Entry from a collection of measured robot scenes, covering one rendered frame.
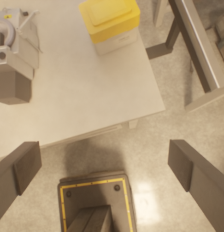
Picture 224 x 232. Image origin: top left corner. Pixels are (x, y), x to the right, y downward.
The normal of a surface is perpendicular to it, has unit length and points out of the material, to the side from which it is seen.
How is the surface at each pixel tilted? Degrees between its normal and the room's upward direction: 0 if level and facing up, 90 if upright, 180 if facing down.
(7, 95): 0
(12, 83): 0
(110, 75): 0
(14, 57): 90
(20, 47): 90
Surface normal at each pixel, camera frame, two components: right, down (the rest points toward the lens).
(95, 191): -0.11, -0.15
